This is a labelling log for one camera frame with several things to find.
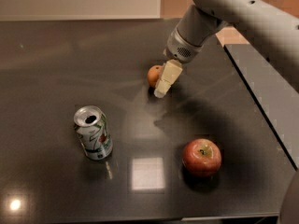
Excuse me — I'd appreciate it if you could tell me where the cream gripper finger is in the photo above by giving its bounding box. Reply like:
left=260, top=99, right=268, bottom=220
left=154, top=60, right=183, bottom=98

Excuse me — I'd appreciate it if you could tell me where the orange fruit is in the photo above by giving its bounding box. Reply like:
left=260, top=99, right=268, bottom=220
left=147, top=65, right=162, bottom=88

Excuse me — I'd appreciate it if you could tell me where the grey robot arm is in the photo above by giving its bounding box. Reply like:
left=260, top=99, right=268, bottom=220
left=154, top=0, right=299, bottom=98

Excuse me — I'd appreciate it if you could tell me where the green 7up can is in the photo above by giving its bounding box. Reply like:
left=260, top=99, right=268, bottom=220
left=74, top=105, right=113, bottom=161

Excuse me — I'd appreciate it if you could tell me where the dark side table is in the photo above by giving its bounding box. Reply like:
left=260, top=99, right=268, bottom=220
left=224, top=44, right=299, bottom=168

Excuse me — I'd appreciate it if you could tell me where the red apple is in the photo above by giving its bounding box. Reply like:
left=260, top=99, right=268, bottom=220
left=182, top=139, right=221, bottom=177

